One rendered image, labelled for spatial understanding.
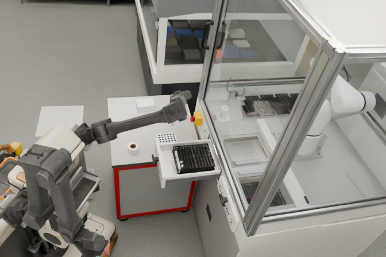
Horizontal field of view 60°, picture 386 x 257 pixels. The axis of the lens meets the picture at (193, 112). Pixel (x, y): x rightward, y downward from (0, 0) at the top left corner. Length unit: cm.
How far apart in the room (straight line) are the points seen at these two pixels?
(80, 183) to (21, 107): 212
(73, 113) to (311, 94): 175
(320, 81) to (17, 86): 339
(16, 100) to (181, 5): 217
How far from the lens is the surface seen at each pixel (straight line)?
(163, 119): 143
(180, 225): 277
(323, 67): 103
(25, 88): 395
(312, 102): 108
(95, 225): 245
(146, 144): 221
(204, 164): 198
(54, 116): 245
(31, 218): 137
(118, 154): 216
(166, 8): 226
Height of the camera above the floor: 243
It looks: 43 degrees down
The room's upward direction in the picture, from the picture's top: 10 degrees clockwise
